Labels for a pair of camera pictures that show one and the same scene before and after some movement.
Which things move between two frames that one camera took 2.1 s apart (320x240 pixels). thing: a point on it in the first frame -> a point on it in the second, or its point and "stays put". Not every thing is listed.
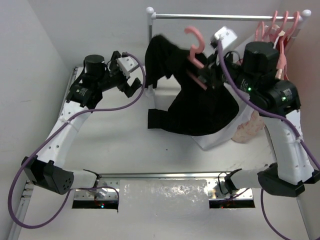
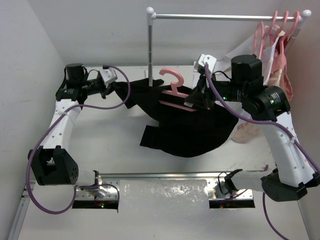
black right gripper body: [239, 78] -> [224, 89]
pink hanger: [195, 50] -> [174, 92]
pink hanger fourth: [296, 19] stays put
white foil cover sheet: [163, 197] stays put
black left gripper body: [122, 81] -> [107, 88]
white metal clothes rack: [151, 16] stays put
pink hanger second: [260, 27] stays put
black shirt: [193, 110] -> [178, 131]
